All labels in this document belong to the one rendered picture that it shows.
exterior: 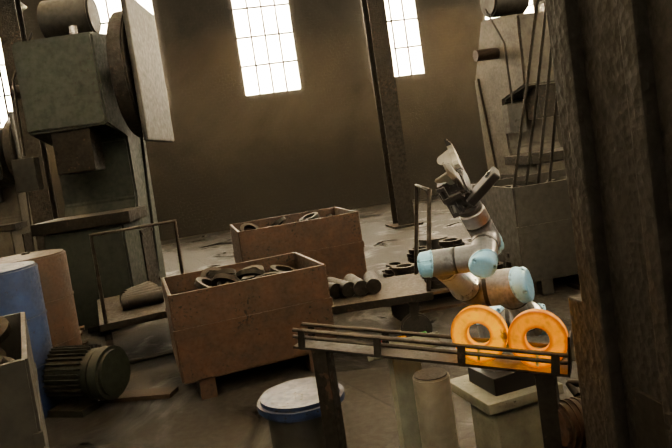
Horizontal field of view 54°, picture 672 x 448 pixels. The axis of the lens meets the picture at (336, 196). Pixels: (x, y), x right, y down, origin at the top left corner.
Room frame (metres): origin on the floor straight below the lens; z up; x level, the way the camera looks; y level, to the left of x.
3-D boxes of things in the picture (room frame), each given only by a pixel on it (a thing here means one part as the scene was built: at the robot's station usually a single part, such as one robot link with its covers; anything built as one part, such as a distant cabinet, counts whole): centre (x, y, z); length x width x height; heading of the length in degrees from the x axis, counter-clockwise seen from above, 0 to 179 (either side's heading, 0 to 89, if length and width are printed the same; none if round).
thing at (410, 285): (4.35, 0.00, 0.48); 1.18 x 0.65 x 0.96; 90
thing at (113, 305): (5.07, 1.61, 0.48); 1.18 x 0.65 x 0.96; 20
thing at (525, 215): (5.29, -1.81, 0.43); 1.23 x 0.93 x 0.87; 98
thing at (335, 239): (5.80, 0.42, 0.38); 1.03 x 0.83 x 0.75; 103
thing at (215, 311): (4.08, 0.66, 0.33); 0.93 x 0.73 x 0.66; 107
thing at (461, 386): (2.50, -0.53, 0.28); 0.32 x 0.32 x 0.04; 18
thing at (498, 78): (7.33, -2.35, 1.42); 1.43 x 1.22 x 2.85; 15
